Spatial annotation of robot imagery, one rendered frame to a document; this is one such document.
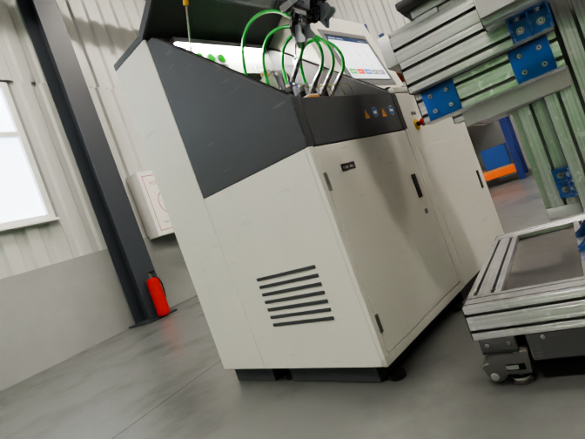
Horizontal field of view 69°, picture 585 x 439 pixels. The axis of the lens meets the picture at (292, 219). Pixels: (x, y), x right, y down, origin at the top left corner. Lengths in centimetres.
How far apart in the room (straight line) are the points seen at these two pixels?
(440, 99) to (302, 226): 56
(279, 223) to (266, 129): 32
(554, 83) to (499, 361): 74
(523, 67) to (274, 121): 71
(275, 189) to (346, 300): 43
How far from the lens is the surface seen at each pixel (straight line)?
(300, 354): 163
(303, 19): 166
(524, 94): 136
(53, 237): 545
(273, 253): 152
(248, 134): 149
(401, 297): 153
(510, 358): 127
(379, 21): 868
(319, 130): 140
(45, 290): 527
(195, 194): 177
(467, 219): 218
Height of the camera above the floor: 61
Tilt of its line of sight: 1 degrees down
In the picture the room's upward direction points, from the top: 20 degrees counter-clockwise
